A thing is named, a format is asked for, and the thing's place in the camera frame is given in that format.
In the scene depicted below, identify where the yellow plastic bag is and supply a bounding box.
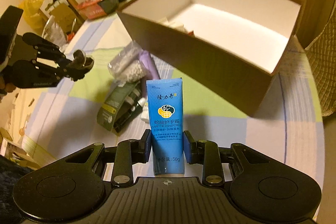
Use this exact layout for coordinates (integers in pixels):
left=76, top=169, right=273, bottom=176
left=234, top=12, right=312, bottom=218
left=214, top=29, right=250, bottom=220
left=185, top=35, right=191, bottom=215
left=19, top=0, right=46, bottom=31

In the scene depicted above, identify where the blue hand cream tube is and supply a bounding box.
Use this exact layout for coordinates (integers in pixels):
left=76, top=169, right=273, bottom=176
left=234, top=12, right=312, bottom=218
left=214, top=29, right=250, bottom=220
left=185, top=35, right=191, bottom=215
left=146, top=78, right=185, bottom=176

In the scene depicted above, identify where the dark velvet scrunchie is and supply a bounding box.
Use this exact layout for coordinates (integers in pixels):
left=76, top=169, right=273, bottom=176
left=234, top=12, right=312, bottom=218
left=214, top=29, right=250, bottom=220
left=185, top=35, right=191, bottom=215
left=69, top=50, right=94, bottom=79

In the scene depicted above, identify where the brown cardboard box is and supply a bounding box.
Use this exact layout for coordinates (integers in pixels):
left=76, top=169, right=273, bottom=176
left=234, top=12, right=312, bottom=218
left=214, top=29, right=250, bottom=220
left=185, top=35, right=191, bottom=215
left=117, top=0, right=301, bottom=116

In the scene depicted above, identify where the floss pick clear box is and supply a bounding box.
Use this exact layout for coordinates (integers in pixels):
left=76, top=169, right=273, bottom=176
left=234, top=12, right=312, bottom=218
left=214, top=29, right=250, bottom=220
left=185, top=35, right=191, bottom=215
left=108, top=41, right=142, bottom=79

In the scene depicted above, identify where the dark green carded package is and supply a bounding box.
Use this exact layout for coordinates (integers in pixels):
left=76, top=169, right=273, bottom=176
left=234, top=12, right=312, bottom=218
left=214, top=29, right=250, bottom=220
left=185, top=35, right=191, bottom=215
left=96, top=81, right=142, bottom=133

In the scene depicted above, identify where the small white medicine bottle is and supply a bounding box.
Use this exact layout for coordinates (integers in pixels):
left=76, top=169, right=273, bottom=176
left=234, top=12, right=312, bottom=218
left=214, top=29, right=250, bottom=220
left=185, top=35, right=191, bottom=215
left=138, top=97, right=150, bottom=123

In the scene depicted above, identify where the person left hand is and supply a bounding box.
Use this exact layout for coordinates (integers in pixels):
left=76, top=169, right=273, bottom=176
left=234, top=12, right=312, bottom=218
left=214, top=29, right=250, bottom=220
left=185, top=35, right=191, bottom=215
left=0, top=75, right=17, bottom=101

